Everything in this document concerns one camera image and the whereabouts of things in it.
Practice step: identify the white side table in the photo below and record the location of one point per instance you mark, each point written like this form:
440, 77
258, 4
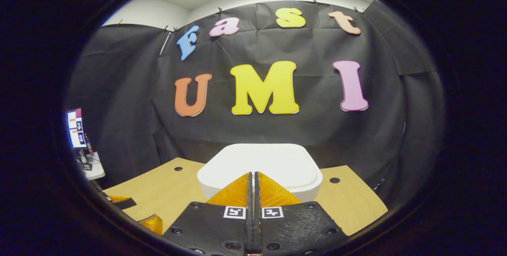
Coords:
93, 169

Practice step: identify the white desktop garbage bin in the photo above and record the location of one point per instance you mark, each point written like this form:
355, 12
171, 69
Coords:
269, 161

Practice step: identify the computer monitor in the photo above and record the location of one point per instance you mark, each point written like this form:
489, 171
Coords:
76, 127

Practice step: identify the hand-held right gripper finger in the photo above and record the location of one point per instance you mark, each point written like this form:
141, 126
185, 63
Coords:
250, 228
257, 228

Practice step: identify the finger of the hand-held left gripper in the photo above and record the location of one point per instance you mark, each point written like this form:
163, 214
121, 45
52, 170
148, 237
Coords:
124, 203
154, 224

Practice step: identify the black backdrop cloth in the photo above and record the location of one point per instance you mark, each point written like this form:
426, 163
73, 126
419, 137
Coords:
336, 137

